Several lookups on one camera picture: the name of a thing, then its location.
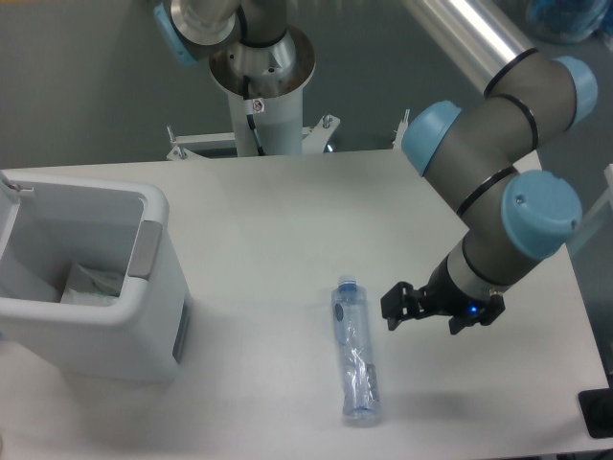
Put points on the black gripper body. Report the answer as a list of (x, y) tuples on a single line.
[(441, 296)]

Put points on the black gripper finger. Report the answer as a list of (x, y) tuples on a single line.
[(399, 304), (473, 312)]

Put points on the white plastic packaging bag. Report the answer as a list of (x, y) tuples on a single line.
[(92, 287)]

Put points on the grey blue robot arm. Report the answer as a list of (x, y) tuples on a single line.
[(514, 220)]

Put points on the white plastic trash can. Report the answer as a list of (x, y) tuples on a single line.
[(48, 223)]

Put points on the clear blue plastic bottle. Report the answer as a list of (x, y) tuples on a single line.
[(351, 325)]

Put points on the black device at table edge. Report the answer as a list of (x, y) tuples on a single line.
[(596, 409)]

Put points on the blue plastic bag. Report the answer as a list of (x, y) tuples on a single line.
[(565, 22)]

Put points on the white frame at right edge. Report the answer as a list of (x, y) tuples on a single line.
[(594, 219)]

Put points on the white metal base frame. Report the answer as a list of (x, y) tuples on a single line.
[(313, 140)]

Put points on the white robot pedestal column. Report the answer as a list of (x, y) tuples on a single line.
[(264, 88)]

